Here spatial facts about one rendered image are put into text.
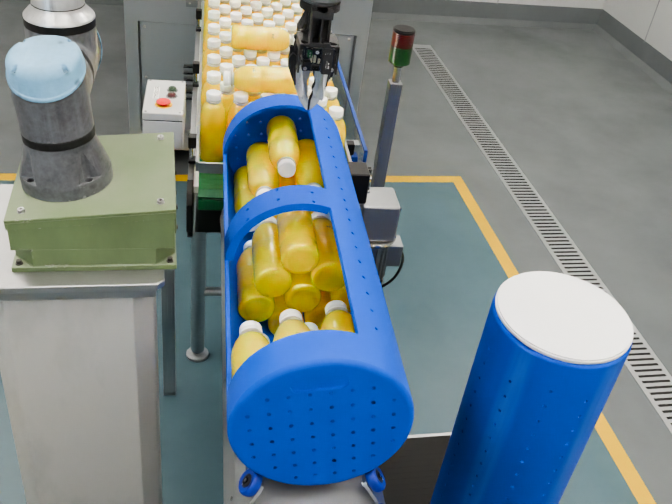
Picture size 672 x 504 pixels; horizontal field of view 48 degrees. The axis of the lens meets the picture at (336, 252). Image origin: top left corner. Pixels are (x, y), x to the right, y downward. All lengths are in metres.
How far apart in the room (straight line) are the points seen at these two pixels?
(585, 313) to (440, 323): 1.54
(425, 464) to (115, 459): 1.06
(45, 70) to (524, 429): 1.11
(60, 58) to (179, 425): 1.59
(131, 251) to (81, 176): 0.15
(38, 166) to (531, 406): 1.02
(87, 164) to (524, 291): 0.89
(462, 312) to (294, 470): 2.04
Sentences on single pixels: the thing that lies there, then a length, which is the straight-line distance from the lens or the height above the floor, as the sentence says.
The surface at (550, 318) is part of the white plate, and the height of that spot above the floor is 1.04.
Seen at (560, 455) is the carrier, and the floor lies 0.76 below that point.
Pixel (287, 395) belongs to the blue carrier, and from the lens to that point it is 1.11.
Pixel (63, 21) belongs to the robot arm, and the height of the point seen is 1.50.
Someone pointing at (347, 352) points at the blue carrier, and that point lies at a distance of 1.09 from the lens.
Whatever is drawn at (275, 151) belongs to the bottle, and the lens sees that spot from 1.67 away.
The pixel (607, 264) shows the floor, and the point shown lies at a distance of 3.78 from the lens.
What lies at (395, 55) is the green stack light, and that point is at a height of 1.19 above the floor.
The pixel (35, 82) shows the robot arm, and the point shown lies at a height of 1.46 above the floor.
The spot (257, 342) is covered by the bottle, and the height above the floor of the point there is 1.14.
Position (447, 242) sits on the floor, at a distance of 3.59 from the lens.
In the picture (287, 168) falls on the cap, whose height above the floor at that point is 1.16.
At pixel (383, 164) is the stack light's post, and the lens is 2.38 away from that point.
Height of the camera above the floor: 1.98
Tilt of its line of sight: 36 degrees down
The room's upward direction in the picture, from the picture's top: 8 degrees clockwise
